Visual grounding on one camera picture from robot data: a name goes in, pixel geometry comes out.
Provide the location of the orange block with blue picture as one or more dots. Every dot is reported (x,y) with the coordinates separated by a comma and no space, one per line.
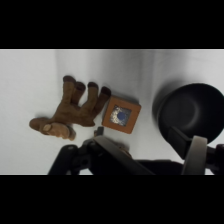
(121,114)

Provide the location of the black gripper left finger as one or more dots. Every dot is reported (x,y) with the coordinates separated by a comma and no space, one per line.
(110,156)

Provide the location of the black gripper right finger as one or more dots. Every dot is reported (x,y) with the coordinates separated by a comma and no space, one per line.
(195,155)

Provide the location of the black bowl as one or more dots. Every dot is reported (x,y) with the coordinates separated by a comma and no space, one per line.
(193,111)

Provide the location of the brown plush animal toy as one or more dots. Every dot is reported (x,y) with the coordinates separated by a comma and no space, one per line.
(75,111)

